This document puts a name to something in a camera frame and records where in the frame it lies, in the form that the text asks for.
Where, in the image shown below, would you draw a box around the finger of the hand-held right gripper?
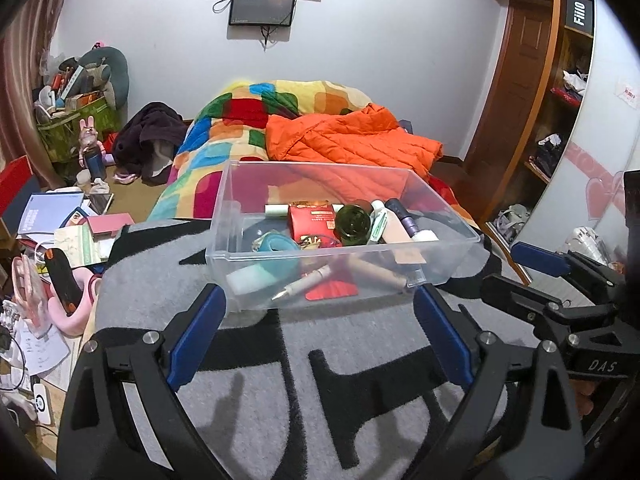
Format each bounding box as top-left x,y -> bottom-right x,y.
510,241 -> 628,288
479,272 -> 577,337

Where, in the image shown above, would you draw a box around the green shopping bag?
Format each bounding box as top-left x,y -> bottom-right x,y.
37,94 -> 122,162

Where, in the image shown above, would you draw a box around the small wall monitor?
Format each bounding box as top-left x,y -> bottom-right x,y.
228,0 -> 298,28

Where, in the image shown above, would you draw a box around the beige cosmetic tube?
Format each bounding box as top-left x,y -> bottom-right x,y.
382,210 -> 427,264

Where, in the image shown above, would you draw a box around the white sneakers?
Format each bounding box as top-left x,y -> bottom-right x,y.
491,203 -> 532,242

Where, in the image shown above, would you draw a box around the red card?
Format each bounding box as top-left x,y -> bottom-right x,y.
304,279 -> 362,302

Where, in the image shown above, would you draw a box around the pink bunny water bottle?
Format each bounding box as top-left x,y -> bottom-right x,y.
77,115 -> 109,182

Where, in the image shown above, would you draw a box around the striped brown curtain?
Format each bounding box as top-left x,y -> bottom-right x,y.
0,0 -> 77,163

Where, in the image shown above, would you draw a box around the wooden shelf unit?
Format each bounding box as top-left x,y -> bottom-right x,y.
521,0 -> 597,187

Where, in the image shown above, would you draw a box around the teal tape roll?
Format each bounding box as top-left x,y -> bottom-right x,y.
224,229 -> 302,296

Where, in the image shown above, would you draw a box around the red gold packet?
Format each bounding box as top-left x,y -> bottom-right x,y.
287,200 -> 337,248

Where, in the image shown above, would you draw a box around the black box white lettering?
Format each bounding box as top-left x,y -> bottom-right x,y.
563,0 -> 596,39

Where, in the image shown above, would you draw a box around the wooden door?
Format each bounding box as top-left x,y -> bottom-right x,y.
462,0 -> 557,213

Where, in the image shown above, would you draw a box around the pink book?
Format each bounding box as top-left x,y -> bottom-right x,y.
87,213 -> 135,237

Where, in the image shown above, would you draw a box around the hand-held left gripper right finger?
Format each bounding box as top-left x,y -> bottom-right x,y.
413,284 -> 586,480

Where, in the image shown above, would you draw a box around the black orange tool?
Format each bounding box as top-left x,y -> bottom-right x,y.
43,248 -> 85,319

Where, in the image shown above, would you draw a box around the black purple cosmetic tube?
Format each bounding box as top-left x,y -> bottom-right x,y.
383,197 -> 441,242

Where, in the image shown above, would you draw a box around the orange down jacket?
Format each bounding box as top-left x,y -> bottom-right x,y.
264,102 -> 445,181

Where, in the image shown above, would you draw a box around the green glass bottle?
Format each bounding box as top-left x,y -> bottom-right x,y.
333,199 -> 374,248

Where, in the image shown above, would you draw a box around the clear plastic storage box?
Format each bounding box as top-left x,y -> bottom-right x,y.
205,159 -> 482,312

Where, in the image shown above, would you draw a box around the white square device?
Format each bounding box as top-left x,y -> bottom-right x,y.
31,382 -> 54,429

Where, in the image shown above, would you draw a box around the pink transparent bag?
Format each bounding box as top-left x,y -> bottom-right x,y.
9,254 -> 54,337

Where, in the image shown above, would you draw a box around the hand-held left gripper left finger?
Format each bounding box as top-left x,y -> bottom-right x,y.
56,283 -> 227,480

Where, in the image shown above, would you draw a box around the colourful patchwork blanket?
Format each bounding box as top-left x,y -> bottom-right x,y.
147,78 -> 477,242

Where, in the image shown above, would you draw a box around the red flat box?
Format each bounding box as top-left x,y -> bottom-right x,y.
0,154 -> 34,217

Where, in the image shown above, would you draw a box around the monitor cable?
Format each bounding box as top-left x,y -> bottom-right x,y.
211,0 -> 281,52

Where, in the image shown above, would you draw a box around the long beige tube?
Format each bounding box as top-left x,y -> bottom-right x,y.
349,254 -> 424,289

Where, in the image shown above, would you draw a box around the white silver pen tube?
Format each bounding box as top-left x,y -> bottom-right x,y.
271,264 -> 334,303

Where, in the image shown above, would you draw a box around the person's right hand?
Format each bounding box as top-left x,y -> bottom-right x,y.
572,378 -> 596,422

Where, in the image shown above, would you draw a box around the grey black patterned blanket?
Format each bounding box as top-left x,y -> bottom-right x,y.
84,216 -> 507,480

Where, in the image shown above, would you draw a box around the white wardrobe door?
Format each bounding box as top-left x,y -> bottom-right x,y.
510,0 -> 640,306

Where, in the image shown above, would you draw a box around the dark clothing pile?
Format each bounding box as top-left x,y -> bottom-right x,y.
110,101 -> 187,187

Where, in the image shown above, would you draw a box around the blue white notebook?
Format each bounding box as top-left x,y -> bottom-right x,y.
17,192 -> 85,235

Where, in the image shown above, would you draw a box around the tablet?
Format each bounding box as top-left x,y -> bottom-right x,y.
87,192 -> 115,216

